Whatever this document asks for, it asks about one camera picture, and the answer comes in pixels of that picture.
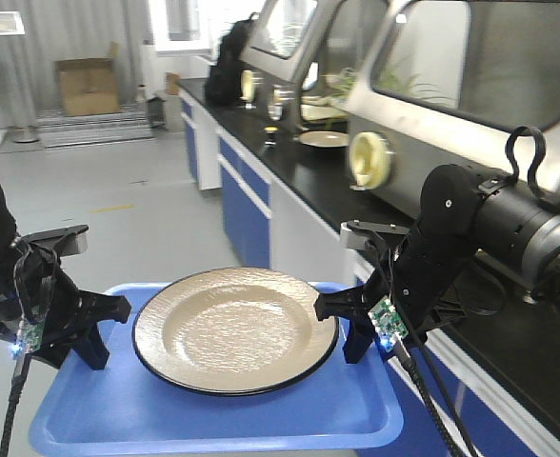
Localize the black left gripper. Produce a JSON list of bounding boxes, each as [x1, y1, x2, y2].
[[0, 239, 131, 370]]

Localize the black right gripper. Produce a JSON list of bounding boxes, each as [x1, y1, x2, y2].
[[314, 224, 469, 364]]

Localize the blue plastic tray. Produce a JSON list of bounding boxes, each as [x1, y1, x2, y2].
[[27, 281, 405, 457]]

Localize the beige plate with black rim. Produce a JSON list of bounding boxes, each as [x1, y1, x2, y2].
[[132, 267, 339, 396]]

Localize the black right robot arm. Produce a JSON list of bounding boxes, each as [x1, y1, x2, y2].
[[314, 126, 560, 364]]

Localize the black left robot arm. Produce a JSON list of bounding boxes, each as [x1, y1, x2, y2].
[[0, 185, 130, 370]]

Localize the green right circuit board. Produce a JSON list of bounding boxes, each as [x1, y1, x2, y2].
[[367, 296, 409, 353]]

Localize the green circuit board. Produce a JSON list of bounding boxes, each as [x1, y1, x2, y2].
[[367, 296, 409, 353], [11, 318, 45, 359]]

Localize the green left circuit board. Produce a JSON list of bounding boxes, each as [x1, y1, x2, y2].
[[11, 318, 45, 359]]

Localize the blue and white lab counter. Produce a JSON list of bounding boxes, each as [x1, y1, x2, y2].
[[181, 79, 560, 456]]

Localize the distant beige plate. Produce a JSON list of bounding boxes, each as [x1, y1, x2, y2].
[[298, 130, 349, 149]]

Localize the steel glove box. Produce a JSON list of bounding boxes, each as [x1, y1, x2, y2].
[[242, 1, 560, 216]]

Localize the brown cardboard box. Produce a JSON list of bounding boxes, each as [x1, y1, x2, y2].
[[55, 41, 120, 116]]

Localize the black backpack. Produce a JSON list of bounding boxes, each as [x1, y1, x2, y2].
[[204, 12, 258, 107]]

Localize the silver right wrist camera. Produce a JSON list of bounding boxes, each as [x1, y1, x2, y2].
[[340, 220, 410, 251]]

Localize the braided left cable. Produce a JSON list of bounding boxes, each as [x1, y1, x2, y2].
[[0, 351, 32, 457]]

